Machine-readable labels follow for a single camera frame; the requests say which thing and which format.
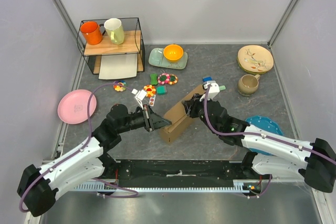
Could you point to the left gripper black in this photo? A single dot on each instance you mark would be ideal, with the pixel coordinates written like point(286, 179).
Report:
point(153, 120)

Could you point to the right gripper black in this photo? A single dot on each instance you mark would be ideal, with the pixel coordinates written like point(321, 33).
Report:
point(192, 104)

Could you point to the brown cardboard box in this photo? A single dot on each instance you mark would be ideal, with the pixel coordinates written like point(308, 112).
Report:
point(178, 117)

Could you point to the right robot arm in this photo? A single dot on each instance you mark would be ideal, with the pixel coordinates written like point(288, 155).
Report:
point(313, 161)

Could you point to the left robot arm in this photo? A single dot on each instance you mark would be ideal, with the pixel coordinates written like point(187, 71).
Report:
point(40, 187)

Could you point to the blue small box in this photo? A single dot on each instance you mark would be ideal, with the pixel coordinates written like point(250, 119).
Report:
point(208, 78)

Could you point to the small white tag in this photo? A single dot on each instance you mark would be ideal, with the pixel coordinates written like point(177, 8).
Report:
point(152, 100)

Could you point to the teal square sponge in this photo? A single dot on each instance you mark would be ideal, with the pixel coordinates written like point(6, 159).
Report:
point(161, 90)

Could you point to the orange yellow flower toy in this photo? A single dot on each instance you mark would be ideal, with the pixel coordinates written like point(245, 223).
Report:
point(150, 90)

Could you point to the green double flower toy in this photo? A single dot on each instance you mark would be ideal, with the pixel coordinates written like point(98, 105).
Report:
point(166, 78)

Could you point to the green bone toy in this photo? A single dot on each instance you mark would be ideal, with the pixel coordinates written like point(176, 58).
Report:
point(153, 79)

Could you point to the rainbow flower toy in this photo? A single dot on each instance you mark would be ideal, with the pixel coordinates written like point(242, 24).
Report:
point(120, 86)

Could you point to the orange bowl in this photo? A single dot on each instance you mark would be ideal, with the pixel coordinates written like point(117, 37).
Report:
point(173, 52)

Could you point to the pale green tray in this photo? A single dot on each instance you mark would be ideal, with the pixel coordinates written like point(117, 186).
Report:
point(157, 59)

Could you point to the brown ceramic cup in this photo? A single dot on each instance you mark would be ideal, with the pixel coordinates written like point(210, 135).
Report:
point(248, 84)

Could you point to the blue polka dot plate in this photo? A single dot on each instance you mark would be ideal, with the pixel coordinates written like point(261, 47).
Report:
point(265, 123)

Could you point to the beige floral plate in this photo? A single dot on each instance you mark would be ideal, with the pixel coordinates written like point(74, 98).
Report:
point(255, 59)

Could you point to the pink plate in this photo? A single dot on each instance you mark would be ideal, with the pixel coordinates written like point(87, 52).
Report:
point(72, 109)

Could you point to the pale green mug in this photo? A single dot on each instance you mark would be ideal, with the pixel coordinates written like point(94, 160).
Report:
point(114, 29)

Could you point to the orange mug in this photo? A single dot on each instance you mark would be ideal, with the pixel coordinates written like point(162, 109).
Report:
point(91, 32)

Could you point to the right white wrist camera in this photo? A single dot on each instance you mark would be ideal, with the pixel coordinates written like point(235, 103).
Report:
point(211, 90)

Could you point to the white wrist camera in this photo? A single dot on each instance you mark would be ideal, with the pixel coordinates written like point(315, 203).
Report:
point(211, 90)
point(139, 95)

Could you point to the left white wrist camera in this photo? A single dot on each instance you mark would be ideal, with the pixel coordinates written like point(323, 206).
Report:
point(139, 95)

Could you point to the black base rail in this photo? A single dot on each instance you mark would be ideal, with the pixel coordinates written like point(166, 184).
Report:
point(137, 173)

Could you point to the black wire wooden shelf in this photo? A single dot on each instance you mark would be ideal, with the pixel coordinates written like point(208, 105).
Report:
point(133, 45)

